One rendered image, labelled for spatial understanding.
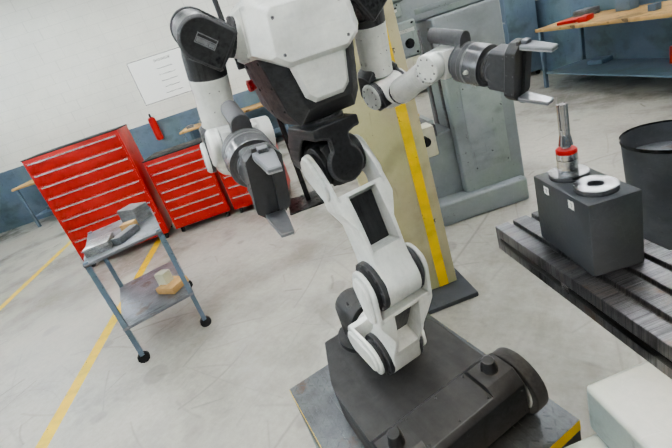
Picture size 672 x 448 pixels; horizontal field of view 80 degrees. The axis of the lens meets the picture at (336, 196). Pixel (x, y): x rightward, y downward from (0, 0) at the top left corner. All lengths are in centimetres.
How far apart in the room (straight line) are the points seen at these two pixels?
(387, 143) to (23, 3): 897
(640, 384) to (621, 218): 33
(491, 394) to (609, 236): 56
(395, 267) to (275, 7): 67
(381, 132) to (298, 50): 133
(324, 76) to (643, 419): 90
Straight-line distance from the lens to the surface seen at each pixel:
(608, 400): 97
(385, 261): 104
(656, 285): 112
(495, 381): 136
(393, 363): 135
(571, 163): 112
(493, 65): 91
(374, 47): 115
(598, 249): 108
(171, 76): 954
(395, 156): 225
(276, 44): 92
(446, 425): 131
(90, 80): 997
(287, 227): 60
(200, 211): 532
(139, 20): 968
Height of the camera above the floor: 163
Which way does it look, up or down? 20 degrees down
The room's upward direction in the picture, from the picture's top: 18 degrees counter-clockwise
